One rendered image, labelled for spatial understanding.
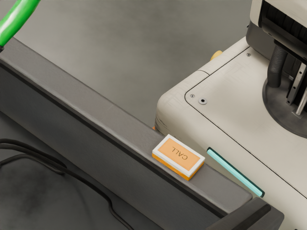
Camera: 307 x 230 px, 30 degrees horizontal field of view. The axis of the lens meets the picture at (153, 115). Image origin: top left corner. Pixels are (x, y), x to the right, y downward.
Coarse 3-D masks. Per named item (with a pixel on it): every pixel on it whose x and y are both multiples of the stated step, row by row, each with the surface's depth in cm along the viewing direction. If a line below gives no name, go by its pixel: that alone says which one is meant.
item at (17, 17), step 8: (24, 0) 40; (32, 0) 40; (40, 0) 41; (16, 8) 41; (24, 8) 40; (32, 8) 41; (8, 16) 41; (16, 16) 41; (24, 16) 41; (0, 24) 41; (8, 24) 41; (16, 24) 41; (0, 32) 41; (8, 32) 41; (16, 32) 42; (0, 40) 41; (8, 40) 42
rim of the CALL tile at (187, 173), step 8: (168, 136) 64; (160, 144) 63; (184, 144) 63; (160, 152) 62; (192, 152) 62; (168, 160) 62; (200, 160) 62; (176, 168) 61; (184, 168) 61; (192, 168) 61
